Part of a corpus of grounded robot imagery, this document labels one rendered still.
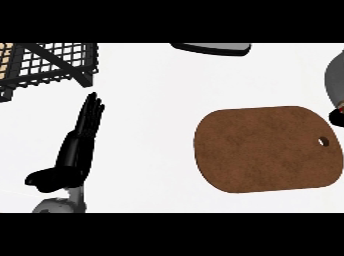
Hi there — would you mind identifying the grey and black appliance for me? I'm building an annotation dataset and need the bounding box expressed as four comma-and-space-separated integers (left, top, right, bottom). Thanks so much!
170, 42, 254, 58

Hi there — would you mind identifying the grey metal pot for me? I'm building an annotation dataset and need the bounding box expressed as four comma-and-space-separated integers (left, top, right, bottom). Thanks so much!
323, 42, 344, 108

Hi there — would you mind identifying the brown wooden cutting board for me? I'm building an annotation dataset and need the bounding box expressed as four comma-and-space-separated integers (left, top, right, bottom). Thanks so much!
192, 105, 344, 194

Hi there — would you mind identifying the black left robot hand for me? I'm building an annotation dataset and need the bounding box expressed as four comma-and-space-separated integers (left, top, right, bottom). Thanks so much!
23, 91, 106, 194

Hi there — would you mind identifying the black wire basket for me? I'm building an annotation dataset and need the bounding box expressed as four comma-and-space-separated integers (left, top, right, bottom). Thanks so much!
0, 42, 100, 103

